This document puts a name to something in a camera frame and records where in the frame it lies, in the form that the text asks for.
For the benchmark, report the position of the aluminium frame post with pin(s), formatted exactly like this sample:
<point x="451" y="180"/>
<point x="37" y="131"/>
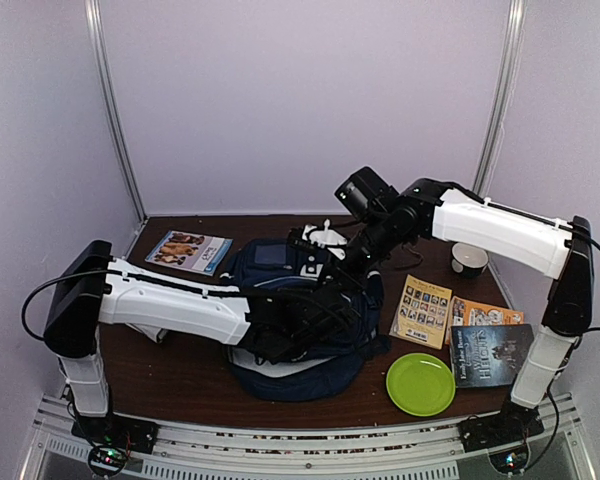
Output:
<point x="97" y="37"/>
<point x="504" y="91"/>

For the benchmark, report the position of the white and black bowl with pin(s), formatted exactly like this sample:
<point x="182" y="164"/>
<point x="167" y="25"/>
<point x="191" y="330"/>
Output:
<point x="468" y="261"/>

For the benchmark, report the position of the yellow portrait grid booklet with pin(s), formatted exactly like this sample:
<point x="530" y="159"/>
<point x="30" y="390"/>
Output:
<point x="422" y="313"/>

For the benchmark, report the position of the navy blue student backpack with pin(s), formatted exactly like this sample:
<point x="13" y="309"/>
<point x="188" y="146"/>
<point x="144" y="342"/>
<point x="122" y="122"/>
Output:
<point x="323" y="369"/>

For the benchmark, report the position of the right aluminium frame post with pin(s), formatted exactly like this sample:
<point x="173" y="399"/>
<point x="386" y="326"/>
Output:
<point x="504" y="91"/>

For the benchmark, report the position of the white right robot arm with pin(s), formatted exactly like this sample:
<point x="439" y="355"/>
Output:
<point x="558" y="249"/>

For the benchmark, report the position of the front aluminium rail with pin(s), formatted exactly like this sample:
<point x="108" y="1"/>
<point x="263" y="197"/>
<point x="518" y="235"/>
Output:
<point x="421" y="450"/>

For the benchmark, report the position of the dog cover workbook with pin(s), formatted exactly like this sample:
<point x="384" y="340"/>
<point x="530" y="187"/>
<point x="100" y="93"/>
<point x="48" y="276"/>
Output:
<point x="190" y="252"/>

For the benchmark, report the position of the orange cartoon booklet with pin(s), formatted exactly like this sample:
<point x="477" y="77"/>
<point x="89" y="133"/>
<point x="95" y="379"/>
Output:
<point x="463" y="312"/>

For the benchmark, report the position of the white paperback book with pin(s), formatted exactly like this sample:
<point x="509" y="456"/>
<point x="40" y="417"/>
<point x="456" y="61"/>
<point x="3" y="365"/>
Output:
<point x="155" y="334"/>

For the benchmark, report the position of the left aluminium frame post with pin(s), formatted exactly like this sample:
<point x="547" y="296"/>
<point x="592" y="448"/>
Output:
<point x="97" y="37"/>

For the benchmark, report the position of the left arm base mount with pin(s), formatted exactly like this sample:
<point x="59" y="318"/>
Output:
<point x="112" y="441"/>

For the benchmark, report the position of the green plastic plate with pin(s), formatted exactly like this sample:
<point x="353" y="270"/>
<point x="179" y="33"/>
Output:
<point x="420" y="384"/>

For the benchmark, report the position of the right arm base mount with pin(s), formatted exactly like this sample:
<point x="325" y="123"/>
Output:
<point x="505" y="439"/>

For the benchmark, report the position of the dark Wuthering Heights book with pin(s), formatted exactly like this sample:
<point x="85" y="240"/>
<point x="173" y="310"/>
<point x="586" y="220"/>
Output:
<point x="489" y="355"/>

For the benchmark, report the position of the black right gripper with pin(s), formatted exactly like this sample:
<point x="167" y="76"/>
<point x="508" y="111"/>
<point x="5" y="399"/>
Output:
<point x="345" y="280"/>

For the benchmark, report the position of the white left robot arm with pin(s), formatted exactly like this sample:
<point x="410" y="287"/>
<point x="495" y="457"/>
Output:
<point x="97" y="288"/>

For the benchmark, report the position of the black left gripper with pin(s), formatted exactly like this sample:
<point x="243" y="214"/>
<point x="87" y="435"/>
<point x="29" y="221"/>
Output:
<point x="286" y="295"/>

